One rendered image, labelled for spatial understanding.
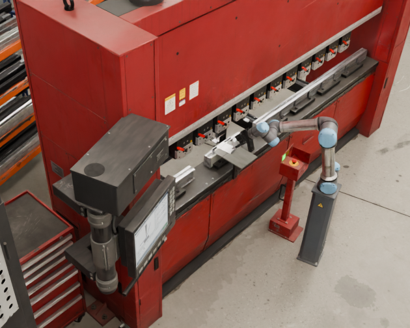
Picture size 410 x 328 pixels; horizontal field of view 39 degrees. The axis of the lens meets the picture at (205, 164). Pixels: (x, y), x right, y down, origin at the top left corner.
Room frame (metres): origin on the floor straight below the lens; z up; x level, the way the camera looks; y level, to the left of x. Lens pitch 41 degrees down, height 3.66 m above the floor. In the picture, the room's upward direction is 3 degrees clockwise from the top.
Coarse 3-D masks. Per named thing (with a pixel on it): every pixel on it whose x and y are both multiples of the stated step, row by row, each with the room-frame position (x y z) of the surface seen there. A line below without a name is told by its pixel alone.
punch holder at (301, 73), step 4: (308, 60) 4.04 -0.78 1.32; (300, 64) 3.97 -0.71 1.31; (304, 64) 3.99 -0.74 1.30; (308, 64) 4.05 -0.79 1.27; (300, 68) 3.96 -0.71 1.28; (308, 68) 4.05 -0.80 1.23; (300, 72) 3.96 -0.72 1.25; (304, 72) 4.01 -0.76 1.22; (308, 72) 4.06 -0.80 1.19; (300, 76) 3.96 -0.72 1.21; (304, 76) 4.01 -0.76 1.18
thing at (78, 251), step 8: (120, 216) 2.33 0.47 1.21; (80, 240) 2.13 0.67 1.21; (88, 240) 2.13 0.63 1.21; (72, 248) 2.07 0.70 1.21; (80, 248) 2.07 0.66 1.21; (88, 248) 2.13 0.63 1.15; (72, 256) 2.01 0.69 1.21; (80, 256) 2.01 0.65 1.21; (88, 256) 2.02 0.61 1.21; (80, 264) 1.96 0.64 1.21; (88, 264) 1.96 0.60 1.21; (88, 272) 1.92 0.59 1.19
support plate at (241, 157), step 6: (216, 150) 3.23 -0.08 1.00; (222, 150) 3.24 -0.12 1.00; (240, 150) 3.25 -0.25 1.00; (246, 150) 3.25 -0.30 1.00; (222, 156) 3.17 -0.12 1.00; (228, 156) 3.17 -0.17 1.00; (234, 156) 3.18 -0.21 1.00; (240, 156) 3.18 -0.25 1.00; (246, 156) 3.18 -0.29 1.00; (252, 156) 3.19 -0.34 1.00; (234, 162) 3.11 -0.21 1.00; (240, 162) 3.12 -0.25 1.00; (246, 162) 3.12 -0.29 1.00; (240, 168) 3.06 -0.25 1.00
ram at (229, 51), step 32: (256, 0) 3.44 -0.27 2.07; (288, 0) 3.72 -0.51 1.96; (320, 0) 4.05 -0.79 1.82; (352, 0) 4.45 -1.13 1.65; (192, 32) 2.98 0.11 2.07; (224, 32) 3.20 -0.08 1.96; (256, 32) 3.47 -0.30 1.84; (288, 32) 3.77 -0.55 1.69; (320, 32) 4.12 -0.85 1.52; (160, 64) 2.79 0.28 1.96; (192, 64) 2.99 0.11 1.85; (224, 64) 3.22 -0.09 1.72; (256, 64) 3.50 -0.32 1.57; (160, 96) 2.78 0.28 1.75; (224, 96) 3.24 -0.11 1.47; (192, 128) 3.00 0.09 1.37
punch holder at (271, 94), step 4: (280, 76) 3.75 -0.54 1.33; (276, 80) 3.71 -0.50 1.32; (280, 80) 3.75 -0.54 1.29; (268, 84) 3.67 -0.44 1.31; (272, 84) 3.67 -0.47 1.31; (276, 84) 3.71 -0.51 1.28; (280, 84) 3.76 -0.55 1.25; (268, 88) 3.66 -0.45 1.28; (276, 88) 3.71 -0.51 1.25; (280, 88) 3.76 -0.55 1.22; (268, 92) 3.66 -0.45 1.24; (272, 92) 3.68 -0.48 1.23; (276, 92) 3.72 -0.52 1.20; (268, 96) 3.66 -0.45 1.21; (272, 96) 3.68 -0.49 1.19
